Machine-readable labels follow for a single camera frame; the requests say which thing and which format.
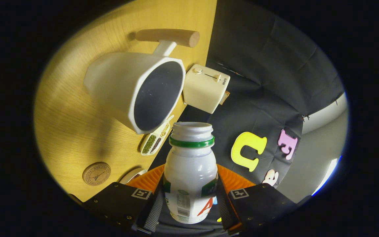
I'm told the white divided dish with beans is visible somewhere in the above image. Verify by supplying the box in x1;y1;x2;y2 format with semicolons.
140;115;174;156

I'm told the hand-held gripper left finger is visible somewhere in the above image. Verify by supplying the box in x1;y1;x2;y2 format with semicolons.
69;164;165;235

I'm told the white cup wooden handle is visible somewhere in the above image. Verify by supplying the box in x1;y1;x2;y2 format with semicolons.
84;29;200;135

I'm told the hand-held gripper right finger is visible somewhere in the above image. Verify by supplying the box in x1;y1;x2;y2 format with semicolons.
216;164;312;235

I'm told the black backdrop cloth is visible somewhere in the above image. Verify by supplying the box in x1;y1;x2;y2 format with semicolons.
150;0;346;237

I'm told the white juice bottle green ring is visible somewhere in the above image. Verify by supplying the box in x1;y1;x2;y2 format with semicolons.
163;122;218;224

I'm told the round wooden coaster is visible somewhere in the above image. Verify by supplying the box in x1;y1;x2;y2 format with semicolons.
82;162;111;186

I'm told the cream toaster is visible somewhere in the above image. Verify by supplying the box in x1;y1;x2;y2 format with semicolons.
183;64;231;114

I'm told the wooden table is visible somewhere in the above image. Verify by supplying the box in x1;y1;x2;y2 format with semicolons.
33;0;218;203

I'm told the white round plate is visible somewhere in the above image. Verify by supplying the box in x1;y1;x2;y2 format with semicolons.
119;168;148;185

